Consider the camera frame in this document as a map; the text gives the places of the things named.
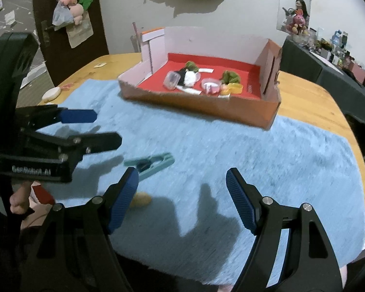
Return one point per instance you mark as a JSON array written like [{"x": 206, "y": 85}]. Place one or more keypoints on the pink stick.
[{"x": 136, "y": 38}]

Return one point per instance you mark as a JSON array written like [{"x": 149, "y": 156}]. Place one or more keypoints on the black roll with white stuffing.
[{"x": 188, "y": 79}]

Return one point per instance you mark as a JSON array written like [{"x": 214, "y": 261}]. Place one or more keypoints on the peach plush toy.
[{"x": 76, "y": 12}]

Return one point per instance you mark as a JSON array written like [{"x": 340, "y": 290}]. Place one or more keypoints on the pink clothing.
[{"x": 349, "y": 276}]

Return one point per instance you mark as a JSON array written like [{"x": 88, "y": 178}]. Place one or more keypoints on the teal clothes peg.
[{"x": 152, "y": 162}]

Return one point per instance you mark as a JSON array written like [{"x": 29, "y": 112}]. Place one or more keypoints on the white oval object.
[{"x": 51, "y": 95}]

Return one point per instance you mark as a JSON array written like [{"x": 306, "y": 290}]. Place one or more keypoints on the person's left forearm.
[{"x": 36, "y": 202}]

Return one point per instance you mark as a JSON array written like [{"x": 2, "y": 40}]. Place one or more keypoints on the green fuzzy scrunchie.
[
  {"x": 231, "y": 77},
  {"x": 192, "y": 66}
]

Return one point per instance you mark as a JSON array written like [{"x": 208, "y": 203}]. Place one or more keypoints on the orange cardboard box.
[{"x": 200, "y": 106}]

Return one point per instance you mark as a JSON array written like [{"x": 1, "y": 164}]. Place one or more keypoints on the group of cosmetics bottles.
[{"x": 340, "y": 51}]

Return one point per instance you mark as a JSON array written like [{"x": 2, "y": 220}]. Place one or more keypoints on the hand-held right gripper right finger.
[{"x": 240, "y": 200}]

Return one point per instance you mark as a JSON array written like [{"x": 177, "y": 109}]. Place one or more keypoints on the blue fluffy mat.
[{"x": 231, "y": 146}]

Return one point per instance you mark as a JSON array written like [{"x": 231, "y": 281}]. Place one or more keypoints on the clear plastic bag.
[{"x": 60, "y": 16}]

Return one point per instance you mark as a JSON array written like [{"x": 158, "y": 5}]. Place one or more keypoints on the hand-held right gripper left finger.
[{"x": 124, "y": 200}]

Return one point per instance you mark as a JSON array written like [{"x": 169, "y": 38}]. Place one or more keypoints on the pink bunny plush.
[{"x": 298, "y": 22}]

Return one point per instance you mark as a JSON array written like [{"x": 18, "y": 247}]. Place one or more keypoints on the dark wooden door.
[{"x": 100, "y": 36}]

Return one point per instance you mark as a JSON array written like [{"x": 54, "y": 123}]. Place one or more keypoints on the table with dark cloth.
[{"x": 322, "y": 76}]

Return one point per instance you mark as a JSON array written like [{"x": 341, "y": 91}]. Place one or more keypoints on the person's left hand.
[{"x": 18, "y": 200}]

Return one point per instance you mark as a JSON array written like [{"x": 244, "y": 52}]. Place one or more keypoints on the small clear plastic box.
[{"x": 172, "y": 80}]

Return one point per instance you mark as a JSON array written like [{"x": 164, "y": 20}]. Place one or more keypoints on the clear round lidded container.
[{"x": 211, "y": 83}]

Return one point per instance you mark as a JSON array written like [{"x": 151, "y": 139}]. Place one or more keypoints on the yellow-haired pink toy figurine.
[{"x": 143, "y": 200}]

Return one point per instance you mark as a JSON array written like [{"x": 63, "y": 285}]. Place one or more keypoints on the yellow bottle cap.
[{"x": 235, "y": 88}]

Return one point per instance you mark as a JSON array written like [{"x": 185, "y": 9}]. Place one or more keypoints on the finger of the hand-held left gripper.
[
  {"x": 103, "y": 141},
  {"x": 79, "y": 116}
]

